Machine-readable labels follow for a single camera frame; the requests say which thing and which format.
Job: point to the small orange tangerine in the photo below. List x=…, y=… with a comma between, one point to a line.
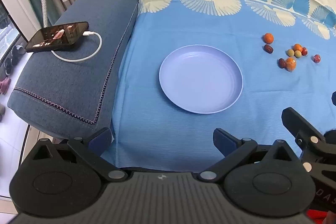
x=268, y=38
x=297, y=47

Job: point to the black smartphone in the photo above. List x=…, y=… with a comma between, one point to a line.
x=55, y=36

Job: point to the grey shoe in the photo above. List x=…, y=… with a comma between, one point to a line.
x=17, y=52

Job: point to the plastic-wrapped small red fruit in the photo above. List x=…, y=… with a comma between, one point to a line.
x=316, y=58

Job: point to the lavender plastic plate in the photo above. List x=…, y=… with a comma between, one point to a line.
x=199, y=79

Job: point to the plastic-wrapped orange tangerine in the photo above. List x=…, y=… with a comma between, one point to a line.
x=290, y=63

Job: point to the dark shoe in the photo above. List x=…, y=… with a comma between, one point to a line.
x=8, y=65

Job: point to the red jujube date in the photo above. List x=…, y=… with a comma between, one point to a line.
x=281, y=63
x=268, y=49

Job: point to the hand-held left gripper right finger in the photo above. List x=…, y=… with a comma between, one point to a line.
x=225, y=141

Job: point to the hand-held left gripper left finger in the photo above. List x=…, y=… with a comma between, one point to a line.
x=99, y=138

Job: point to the pink slipper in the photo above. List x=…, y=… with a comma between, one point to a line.
x=4, y=85

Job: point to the blue fan-print blanket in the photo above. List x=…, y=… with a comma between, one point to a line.
x=183, y=16

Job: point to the small green fruit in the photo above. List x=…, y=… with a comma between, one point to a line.
x=297, y=54
x=289, y=52

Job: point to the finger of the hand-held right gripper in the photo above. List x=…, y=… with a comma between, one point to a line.
x=334, y=98
x=296, y=121

